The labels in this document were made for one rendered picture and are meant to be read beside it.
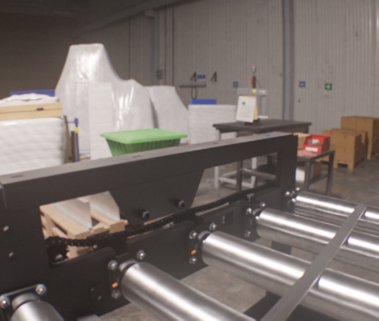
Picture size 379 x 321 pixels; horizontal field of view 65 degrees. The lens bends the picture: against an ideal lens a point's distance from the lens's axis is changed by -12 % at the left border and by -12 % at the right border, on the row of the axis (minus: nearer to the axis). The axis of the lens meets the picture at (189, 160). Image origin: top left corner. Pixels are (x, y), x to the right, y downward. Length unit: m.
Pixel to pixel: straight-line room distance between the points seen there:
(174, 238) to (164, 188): 0.17
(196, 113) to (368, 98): 5.82
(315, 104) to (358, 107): 1.56
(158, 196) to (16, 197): 0.41
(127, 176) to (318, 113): 11.02
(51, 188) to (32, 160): 3.43
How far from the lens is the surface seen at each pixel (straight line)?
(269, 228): 1.21
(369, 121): 7.85
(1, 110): 4.20
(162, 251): 1.01
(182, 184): 0.99
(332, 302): 0.84
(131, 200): 0.88
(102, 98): 4.61
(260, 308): 1.67
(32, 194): 0.74
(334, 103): 11.47
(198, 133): 7.74
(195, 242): 1.06
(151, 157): 0.88
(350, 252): 1.10
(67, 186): 0.77
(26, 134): 4.12
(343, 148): 6.53
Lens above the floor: 1.34
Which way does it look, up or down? 12 degrees down
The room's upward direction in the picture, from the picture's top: straight up
